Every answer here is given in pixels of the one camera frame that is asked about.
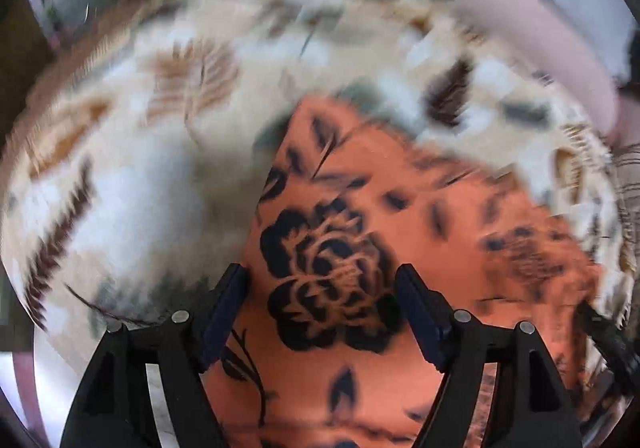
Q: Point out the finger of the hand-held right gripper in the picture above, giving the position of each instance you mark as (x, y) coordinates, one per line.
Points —
(607, 343)

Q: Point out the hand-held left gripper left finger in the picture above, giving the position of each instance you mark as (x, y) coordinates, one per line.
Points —
(224, 308)

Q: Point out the cream leaf print blanket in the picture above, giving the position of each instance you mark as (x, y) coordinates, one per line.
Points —
(150, 128)

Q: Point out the orange black floral garment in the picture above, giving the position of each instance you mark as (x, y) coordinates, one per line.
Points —
(350, 168)

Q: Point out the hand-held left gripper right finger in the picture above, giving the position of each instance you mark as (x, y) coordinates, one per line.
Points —
(422, 313)

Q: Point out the grey checked cloth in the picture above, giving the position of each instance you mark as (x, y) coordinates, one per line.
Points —
(627, 198)

